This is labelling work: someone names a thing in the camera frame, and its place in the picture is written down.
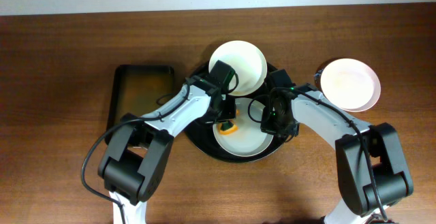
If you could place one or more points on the light grey plate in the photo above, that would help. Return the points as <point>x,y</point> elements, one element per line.
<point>248,140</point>

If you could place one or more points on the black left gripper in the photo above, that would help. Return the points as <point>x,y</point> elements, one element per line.
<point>228,113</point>

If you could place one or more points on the cream white plate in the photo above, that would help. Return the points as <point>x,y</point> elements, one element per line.
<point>247,61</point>

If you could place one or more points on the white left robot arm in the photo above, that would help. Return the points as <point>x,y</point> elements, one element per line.
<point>139,148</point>

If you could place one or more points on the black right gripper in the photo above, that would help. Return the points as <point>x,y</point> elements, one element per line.
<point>276,125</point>

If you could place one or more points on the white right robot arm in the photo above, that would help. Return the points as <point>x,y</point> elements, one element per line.
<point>372,171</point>

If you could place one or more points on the black round tray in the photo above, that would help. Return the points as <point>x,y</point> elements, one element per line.
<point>201,134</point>

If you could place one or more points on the orange green scrub sponge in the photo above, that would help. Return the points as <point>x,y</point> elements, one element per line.
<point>227,127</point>

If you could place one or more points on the pink plate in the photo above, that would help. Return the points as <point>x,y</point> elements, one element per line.
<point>350,84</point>

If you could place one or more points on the black rectangular tray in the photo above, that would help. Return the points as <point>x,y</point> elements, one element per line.
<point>138,90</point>

